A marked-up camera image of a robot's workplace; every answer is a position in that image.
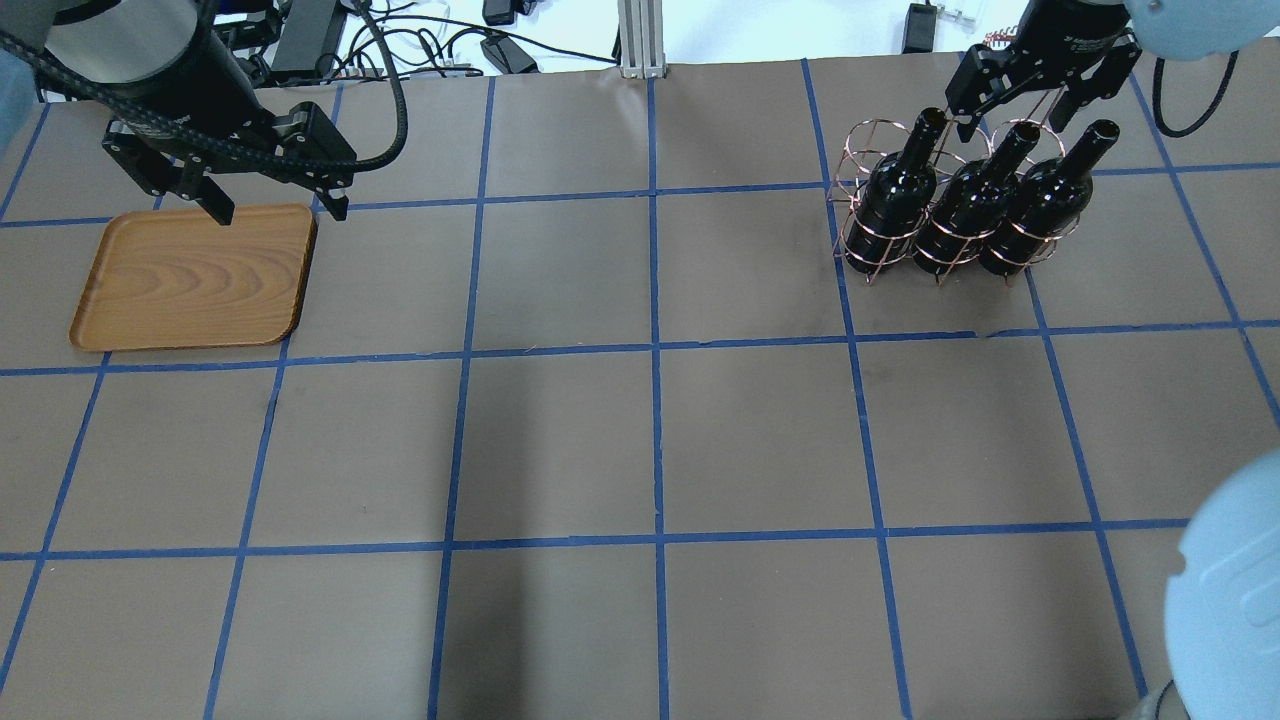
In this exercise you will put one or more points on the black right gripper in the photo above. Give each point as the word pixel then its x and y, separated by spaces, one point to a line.
pixel 1068 28

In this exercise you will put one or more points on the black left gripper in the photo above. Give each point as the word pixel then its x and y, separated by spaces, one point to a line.
pixel 208 92

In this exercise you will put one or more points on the dark wine bottle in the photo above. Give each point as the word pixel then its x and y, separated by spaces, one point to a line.
pixel 893 201
pixel 974 203
pixel 1050 199

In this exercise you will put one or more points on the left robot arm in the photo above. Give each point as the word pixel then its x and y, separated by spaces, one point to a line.
pixel 165 57

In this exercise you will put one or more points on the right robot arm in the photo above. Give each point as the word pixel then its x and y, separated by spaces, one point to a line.
pixel 1220 611

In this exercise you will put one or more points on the wooden tray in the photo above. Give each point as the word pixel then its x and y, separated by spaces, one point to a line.
pixel 166 279

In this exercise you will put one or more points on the black power adapter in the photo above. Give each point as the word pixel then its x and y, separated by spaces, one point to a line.
pixel 507 56

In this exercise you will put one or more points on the copper wire bottle basket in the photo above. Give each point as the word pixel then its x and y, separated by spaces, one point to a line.
pixel 871 140

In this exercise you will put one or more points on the aluminium frame post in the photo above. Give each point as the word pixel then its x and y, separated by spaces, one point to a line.
pixel 640 31

